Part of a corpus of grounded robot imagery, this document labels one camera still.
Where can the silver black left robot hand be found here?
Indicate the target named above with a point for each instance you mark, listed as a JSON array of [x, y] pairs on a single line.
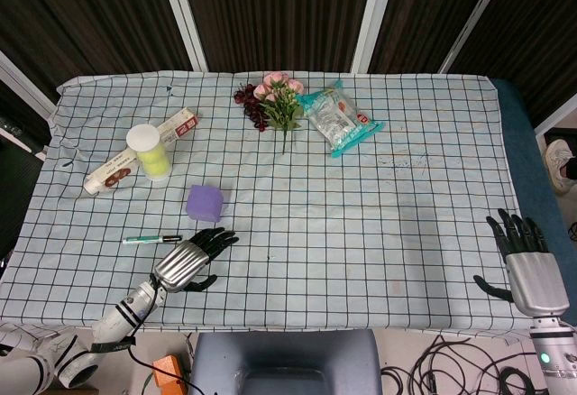
[[180, 264]]

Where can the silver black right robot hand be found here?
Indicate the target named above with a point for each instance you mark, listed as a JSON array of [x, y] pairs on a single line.
[[536, 282]]

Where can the green white marker pen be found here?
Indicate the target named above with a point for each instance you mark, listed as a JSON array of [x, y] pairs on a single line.
[[144, 240]]

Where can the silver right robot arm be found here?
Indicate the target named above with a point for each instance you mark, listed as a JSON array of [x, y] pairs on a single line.
[[556, 354]]

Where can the purple foam cube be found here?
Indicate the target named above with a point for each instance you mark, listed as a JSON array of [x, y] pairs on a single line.
[[205, 203]]

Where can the yellow tennis ball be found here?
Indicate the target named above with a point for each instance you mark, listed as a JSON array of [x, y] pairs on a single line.
[[151, 156], [158, 170]]

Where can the orange box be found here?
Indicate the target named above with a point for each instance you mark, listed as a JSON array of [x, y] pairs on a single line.
[[169, 368]]

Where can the clear tennis ball tube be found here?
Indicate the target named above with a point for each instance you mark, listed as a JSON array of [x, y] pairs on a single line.
[[149, 147]]

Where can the white shoe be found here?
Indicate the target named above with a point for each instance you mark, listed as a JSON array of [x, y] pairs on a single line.
[[559, 162]]

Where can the white red toothpaste box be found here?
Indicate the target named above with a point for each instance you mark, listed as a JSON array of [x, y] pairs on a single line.
[[180, 126]]

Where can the white black checkered tablecloth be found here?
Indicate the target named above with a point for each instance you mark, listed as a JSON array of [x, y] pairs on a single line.
[[338, 232]]

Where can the dark red plastic grapes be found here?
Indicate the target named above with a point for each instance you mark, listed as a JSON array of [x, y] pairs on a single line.
[[252, 108]]

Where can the pink artificial flower bouquet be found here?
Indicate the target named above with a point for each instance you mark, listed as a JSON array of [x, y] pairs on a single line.
[[279, 106]]

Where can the teal clear snack bag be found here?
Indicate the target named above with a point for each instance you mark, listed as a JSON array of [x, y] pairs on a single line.
[[336, 120]]

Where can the white partition frame post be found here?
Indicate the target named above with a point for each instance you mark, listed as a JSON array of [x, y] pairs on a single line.
[[22, 81], [556, 117], [374, 16], [473, 16], [185, 16]]

